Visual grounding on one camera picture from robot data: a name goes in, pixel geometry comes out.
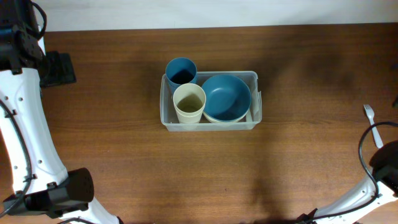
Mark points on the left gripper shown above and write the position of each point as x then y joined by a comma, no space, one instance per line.
64,73

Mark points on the blue cup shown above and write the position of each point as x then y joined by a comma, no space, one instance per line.
180,73
170,87

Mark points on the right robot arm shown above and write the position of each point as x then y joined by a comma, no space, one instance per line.
378,187

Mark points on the blue bowl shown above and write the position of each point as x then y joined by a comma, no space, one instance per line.
225,91

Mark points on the blue cup front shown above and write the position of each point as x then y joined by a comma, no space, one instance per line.
180,73

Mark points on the clear plastic container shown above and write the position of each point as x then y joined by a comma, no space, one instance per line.
169,118

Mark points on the cream bowl front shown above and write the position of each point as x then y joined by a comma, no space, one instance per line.
213,120

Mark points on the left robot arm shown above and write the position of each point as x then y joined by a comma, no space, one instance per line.
41,183

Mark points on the white plastic fork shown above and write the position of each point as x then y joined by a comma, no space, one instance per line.
370,115

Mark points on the cream cup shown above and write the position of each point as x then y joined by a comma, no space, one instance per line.
189,119
189,101

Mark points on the blue cup back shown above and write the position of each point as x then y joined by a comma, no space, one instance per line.
170,87

